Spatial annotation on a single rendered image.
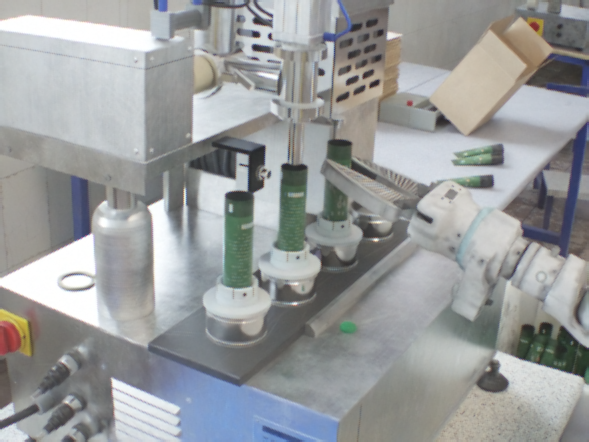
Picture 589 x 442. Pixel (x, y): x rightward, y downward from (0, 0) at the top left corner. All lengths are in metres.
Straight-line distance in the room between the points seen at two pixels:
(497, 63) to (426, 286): 1.58
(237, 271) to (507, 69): 1.81
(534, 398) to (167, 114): 0.79
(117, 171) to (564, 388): 0.85
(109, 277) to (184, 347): 0.12
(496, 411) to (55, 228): 1.88
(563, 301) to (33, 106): 0.63
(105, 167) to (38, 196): 1.89
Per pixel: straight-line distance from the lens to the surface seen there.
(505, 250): 0.99
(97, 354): 1.02
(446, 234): 0.99
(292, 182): 0.96
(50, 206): 2.87
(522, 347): 1.96
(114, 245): 0.96
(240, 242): 0.89
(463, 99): 2.68
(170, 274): 1.10
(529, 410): 1.39
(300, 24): 0.91
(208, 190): 1.28
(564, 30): 5.28
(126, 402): 1.02
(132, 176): 0.91
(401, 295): 1.08
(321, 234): 1.09
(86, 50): 0.92
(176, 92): 0.92
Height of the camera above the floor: 1.52
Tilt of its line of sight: 22 degrees down
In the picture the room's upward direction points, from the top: 3 degrees clockwise
